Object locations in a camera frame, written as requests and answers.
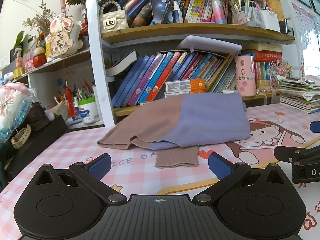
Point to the pink spray bottle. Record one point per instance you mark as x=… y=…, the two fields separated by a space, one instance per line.
x=18 y=61

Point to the cream quilted handbag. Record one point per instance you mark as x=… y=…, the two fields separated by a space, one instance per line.
x=113 y=22

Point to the colourful bead ornament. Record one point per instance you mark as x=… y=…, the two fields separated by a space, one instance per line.
x=282 y=68

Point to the small pink box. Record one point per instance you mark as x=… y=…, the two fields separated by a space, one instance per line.
x=28 y=63

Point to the white pink cartoon ornament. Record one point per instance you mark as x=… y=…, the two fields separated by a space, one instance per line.
x=60 y=35

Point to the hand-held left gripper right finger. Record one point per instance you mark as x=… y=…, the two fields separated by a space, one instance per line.
x=220 y=166

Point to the pink checkered cartoon desk mat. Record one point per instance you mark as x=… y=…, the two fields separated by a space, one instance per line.
x=62 y=150

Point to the stack of yellow books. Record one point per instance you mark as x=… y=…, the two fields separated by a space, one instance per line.
x=275 y=5

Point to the patterned pen holder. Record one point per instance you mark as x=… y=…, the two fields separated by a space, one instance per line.
x=238 y=18

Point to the row of large picture books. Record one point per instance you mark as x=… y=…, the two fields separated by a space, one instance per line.
x=150 y=80

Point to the wall calendar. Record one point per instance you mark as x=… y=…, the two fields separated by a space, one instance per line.
x=303 y=25

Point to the thick red book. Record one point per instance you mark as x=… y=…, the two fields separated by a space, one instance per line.
x=267 y=55

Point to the row of small paperback books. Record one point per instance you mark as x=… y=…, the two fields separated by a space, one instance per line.
x=195 y=5

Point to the pastel rainbow bottle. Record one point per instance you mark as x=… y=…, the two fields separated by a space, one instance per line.
x=218 y=10

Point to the row of thin books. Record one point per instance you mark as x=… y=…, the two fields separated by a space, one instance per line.
x=262 y=75

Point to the white side shelf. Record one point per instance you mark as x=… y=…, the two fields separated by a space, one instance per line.
x=45 y=66

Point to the dried flowers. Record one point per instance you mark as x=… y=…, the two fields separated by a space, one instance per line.
x=42 y=17

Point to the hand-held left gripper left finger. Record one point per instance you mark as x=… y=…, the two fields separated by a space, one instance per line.
x=100 y=166

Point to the white jar with green rim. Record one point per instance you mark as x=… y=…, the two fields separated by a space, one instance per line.
x=88 y=112

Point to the white organizer with pens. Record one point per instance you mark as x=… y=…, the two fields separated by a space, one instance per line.
x=246 y=0

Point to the stack of magazines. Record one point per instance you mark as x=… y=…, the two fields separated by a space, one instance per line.
x=297 y=100

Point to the white pen box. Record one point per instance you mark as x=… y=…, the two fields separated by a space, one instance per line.
x=270 y=21

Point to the red round doll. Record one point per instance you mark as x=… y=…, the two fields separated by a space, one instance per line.
x=39 y=60

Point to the dark green cloth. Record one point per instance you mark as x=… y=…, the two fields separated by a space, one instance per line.
x=3 y=165

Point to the red stick ornament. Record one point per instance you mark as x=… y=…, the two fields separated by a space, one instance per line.
x=70 y=102

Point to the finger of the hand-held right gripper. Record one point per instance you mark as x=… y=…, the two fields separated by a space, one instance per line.
x=315 y=127
x=287 y=153

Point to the dark smartphone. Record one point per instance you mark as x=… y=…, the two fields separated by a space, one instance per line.
x=161 y=10

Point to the pink cartoon tumbler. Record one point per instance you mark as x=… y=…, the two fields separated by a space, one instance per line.
x=245 y=77

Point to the dark brown cloth item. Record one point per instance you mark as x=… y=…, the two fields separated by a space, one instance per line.
x=37 y=115

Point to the thick black book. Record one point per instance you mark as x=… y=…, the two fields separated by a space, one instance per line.
x=122 y=65

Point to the yellow tape roll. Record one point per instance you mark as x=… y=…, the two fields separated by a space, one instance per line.
x=18 y=72

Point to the small black device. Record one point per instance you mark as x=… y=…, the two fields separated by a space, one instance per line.
x=286 y=26

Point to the green plant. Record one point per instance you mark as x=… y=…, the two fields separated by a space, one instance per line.
x=18 y=38

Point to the white spray bottle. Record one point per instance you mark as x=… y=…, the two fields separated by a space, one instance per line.
x=178 y=15

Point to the plush toy bouquet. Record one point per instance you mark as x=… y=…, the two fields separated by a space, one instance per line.
x=12 y=102

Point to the bunch of pencils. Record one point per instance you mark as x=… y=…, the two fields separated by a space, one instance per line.
x=83 y=92

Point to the brown and purple knit sweater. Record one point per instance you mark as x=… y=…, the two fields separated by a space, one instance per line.
x=200 y=120

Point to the slim doll figurine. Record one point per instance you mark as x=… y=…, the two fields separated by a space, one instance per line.
x=62 y=2

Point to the cream cloth pouch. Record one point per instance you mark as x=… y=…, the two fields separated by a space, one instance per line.
x=60 y=110

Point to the black box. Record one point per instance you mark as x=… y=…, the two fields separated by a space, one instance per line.
x=42 y=140

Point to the orange and white box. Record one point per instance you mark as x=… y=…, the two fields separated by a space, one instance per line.
x=185 y=85
x=175 y=95

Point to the white and wood bookshelf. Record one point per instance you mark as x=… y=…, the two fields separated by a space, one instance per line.
x=96 y=55

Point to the beige wrist watch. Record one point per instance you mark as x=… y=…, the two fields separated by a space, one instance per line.
x=23 y=132

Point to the white flat board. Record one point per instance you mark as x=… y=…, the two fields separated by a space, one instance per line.
x=210 y=43

